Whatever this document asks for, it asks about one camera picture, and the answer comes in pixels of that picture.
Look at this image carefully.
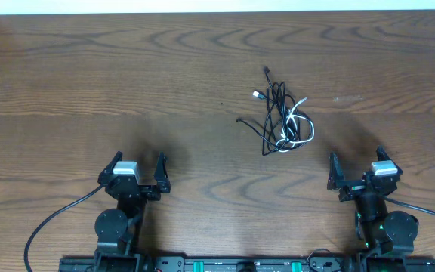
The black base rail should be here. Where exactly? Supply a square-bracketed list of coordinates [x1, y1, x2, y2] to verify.
[57, 255, 435, 272]

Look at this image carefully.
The white cable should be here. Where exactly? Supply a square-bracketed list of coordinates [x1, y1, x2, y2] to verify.
[252, 90, 316, 153]

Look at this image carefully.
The left camera black cable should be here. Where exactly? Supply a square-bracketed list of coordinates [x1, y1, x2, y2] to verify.
[23, 184, 105, 272]

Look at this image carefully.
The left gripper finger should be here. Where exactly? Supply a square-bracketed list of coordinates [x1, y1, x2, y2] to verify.
[100, 151, 122, 178]
[154, 152, 169, 187]

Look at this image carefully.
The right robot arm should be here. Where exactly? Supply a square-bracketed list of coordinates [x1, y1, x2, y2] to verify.
[327, 147, 418, 271]

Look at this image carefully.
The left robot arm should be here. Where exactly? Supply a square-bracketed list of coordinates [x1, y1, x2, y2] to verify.
[93, 151, 171, 272]

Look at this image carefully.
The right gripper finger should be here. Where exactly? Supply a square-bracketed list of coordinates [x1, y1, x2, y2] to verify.
[327, 153, 345, 189]
[376, 145, 402, 172]

